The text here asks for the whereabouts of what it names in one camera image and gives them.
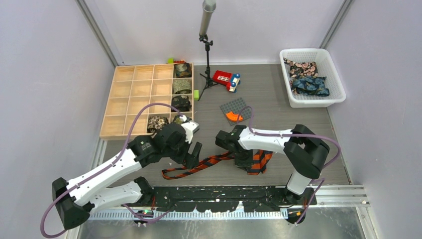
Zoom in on rolled dark tie top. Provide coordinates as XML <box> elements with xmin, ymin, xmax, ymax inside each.
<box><xmin>174</xmin><ymin>63</ymin><xmax>192</xmax><ymax>78</ymax></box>

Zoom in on black tripod stand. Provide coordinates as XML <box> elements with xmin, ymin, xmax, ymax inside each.
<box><xmin>198</xmin><ymin>34</ymin><xmax>217</xmax><ymax>101</ymax></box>

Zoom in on white plastic basket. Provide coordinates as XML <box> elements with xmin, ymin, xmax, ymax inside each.
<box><xmin>280</xmin><ymin>48</ymin><xmax>346</xmax><ymax>108</ymax></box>

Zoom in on red toy block car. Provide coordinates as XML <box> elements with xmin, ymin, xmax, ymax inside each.
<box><xmin>212</xmin><ymin>70</ymin><xmax>241</xmax><ymax>93</ymax></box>

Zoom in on green and red small toys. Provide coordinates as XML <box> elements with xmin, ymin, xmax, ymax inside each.
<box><xmin>167</xmin><ymin>57</ymin><xmax>185</xmax><ymax>64</ymax></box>

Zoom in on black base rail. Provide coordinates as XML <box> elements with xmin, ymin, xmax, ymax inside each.
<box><xmin>129</xmin><ymin>186</ymin><xmax>317</xmax><ymax>213</ymax></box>

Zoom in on pink floral dark tie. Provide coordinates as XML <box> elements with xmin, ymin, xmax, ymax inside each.
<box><xmin>283</xmin><ymin>58</ymin><xmax>318</xmax><ymax>79</ymax></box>

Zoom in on green block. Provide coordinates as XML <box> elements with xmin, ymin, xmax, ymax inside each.
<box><xmin>193</xmin><ymin>90</ymin><xmax>200</xmax><ymax>101</ymax></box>

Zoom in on purple cable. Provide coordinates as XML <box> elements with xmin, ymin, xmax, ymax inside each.
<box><xmin>236</xmin><ymin>106</ymin><xmax>342</xmax><ymax>225</ymax></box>
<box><xmin>40</xmin><ymin>103</ymin><xmax>185</xmax><ymax>239</ymax></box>

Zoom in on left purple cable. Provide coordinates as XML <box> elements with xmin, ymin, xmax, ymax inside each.
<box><xmin>40</xmin><ymin>103</ymin><xmax>185</xmax><ymax>239</ymax></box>

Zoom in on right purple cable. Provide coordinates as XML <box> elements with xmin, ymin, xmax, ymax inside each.
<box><xmin>236</xmin><ymin>106</ymin><xmax>342</xmax><ymax>225</ymax></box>

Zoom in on orange navy striped tie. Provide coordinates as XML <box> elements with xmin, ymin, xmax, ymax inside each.
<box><xmin>162</xmin><ymin>150</ymin><xmax>273</xmax><ymax>180</ymax></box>

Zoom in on orange curved block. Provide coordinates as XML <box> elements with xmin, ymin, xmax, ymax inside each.
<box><xmin>225</xmin><ymin>111</ymin><xmax>243</xmax><ymax>122</ymax></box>

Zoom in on rolled blue gold flower tie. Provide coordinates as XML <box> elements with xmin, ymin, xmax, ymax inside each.
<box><xmin>172</xmin><ymin>115</ymin><xmax>192</xmax><ymax>124</ymax></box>

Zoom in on wooden compartment tray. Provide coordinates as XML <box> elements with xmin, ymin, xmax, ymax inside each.
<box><xmin>100</xmin><ymin>64</ymin><xmax>195</xmax><ymax>140</ymax></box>

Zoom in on grey lego baseplate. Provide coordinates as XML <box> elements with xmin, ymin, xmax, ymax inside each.
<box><xmin>219</xmin><ymin>98</ymin><xmax>251</xmax><ymax>125</ymax></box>

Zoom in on rolled olive patterned tie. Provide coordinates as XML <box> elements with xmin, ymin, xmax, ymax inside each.
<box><xmin>173</xmin><ymin>78</ymin><xmax>192</xmax><ymax>95</ymax></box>

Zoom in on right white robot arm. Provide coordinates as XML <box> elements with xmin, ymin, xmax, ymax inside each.
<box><xmin>215</xmin><ymin>124</ymin><xmax>330</xmax><ymax>205</ymax></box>

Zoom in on rolled black gold tie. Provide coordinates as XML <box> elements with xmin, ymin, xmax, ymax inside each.
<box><xmin>171</xmin><ymin>95</ymin><xmax>192</xmax><ymax>112</ymax></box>

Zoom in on rolled beige floral tie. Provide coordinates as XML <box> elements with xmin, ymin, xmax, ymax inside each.
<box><xmin>147</xmin><ymin>115</ymin><xmax>169</xmax><ymax>134</ymax></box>

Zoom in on grey microphone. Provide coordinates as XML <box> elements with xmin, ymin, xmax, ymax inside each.
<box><xmin>199</xmin><ymin>0</ymin><xmax>216</xmax><ymax>37</ymax></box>

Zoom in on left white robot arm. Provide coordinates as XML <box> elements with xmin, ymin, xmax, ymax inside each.
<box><xmin>52</xmin><ymin>120</ymin><xmax>202</xmax><ymax>230</ymax></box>

